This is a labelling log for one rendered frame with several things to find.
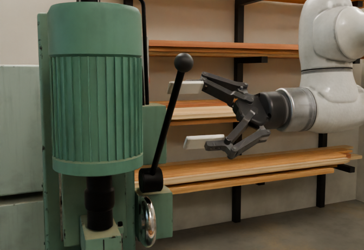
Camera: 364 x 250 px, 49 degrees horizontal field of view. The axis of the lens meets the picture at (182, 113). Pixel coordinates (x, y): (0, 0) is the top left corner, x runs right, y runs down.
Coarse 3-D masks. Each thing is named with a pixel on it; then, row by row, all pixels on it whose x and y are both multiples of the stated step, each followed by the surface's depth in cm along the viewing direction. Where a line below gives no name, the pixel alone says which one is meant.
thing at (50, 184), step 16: (48, 64) 91; (48, 80) 92; (48, 96) 92; (48, 112) 92; (48, 128) 93; (48, 144) 93; (48, 160) 94; (48, 176) 94; (128, 176) 100; (48, 192) 94; (128, 192) 100; (48, 208) 95; (128, 208) 101; (48, 224) 95; (128, 224) 101; (48, 240) 95; (128, 240) 102
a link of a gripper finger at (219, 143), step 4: (220, 140) 70; (208, 144) 69; (212, 144) 69; (216, 144) 69; (220, 144) 69; (224, 144) 69; (208, 148) 69; (212, 148) 69; (216, 148) 70; (220, 148) 70; (224, 148) 70; (228, 148) 69; (228, 152) 69; (236, 152) 69; (232, 156) 69
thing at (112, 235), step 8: (80, 216) 87; (80, 224) 86; (80, 232) 87; (88, 232) 78; (96, 232) 78; (104, 232) 78; (112, 232) 78; (80, 240) 88; (88, 240) 75; (96, 240) 76; (104, 240) 76; (112, 240) 77; (120, 240) 77; (88, 248) 75; (96, 248) 76; (104, 248) 76; (112, 248) 77; (120, 248) 77
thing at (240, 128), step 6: (252, 108) 75; (246, 114) 74; (252, 114) 75; (246, 120) 73; (240, 126) 73; (246, 126) 75; (234, 132) 71; (240, 132) 73; (228, 138) 69; (234, 138) 70; (228, 144) 70; (222, 150) 71
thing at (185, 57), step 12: (180, 60) 69; (192, 60) 70; (180, 72) 71; (180, 84) 74; (168, 108) 79; (168, 120) 81; (156, 156) 90; (144, 168) 97; (156, 168) 93; (144, 180) 94; (156, 180) 95; (144, 192) 96
